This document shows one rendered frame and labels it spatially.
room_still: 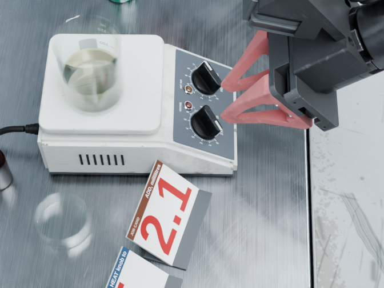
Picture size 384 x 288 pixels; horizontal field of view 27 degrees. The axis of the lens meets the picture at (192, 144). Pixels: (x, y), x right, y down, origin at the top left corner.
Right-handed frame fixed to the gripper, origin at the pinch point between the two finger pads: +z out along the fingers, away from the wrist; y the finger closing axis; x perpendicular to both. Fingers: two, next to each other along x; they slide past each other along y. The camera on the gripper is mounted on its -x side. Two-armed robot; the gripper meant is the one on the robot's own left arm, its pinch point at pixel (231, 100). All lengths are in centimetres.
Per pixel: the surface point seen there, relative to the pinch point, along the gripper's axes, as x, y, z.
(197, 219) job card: 7.9, 5.9, 10.5
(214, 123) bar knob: 4.3, -1.9, 5.6
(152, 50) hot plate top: -1.9, -9.1, 8.9
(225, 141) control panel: 7.2, -1.6, 6.4
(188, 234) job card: 7.4, 7.6, 11.1
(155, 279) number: 4.8, 12.9, 12.9
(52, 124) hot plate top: -7.7, 0.4, 15.9
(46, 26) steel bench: -4.0, -19.2, 25.0
